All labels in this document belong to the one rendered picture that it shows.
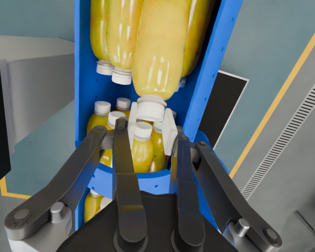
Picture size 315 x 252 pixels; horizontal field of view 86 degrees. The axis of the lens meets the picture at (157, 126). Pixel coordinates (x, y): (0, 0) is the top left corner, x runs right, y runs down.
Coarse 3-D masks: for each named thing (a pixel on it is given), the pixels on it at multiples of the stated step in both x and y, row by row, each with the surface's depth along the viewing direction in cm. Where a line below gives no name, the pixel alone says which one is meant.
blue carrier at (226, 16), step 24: (216, 0) 36; (240, 0) 25; (216, 24) 24; (216, 48) 26; (96, 72) 42; (192, 72) 44; (216, 72) 30; (96, 96) 45; (120, 96) 51; (192, 96) 28; (192, 120) 31; (96, 168) 32; (168, 168) 55; (96, 192) 34; (168, 192) 38
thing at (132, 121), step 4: (132, 104) 21; (136, 104) 22; (132, 108) 20; (136, 108) 21; (132, 112) 19; (136, 112) 20; (132, 116) 18; (128, 120) 17; (132, 120) 17; (128, 124) 16; (132, 124) 16; (128, 128) 16; (132, 128) 16; (128, 132) 17; (132, 132) 17; (132, 136) 17; (132, 140) 17
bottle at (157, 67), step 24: (144, 0) 23; (168, 0) 21; (144, 24) 22; (168, 24) 21; (144, 48) 21; (168, 48) 21; (144, 72) 21; (168, 72) 21; (144, 96) 22; (168, 96) 23
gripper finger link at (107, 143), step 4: (120, 116) 19; (108, 132) 16; (112, 132) 16; (108, 136) 15; (112, 136) 15; (104, 140) 15; (108, 140) 15; (112, 140) 15; (100, 144) 15; (104, 144) 15; (108, 144) 15; (112, 144) 16; (100, 148) 15; (104, 148) 16; (108, 148) 16; (112, 148) 16
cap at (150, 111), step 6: (144, 102) 22; (150, 102) 21; (138, 108) 22; (144, 108) 21; (150, 108) 21; (156, 108) 21; (162, 108) 22; (138, 114) 22; (144, 114) 21; (150, 114) 21; (156, 114) 21; (162, 114) 22; (150, 120) 24; (156, 120) 24; (162, 120) 23
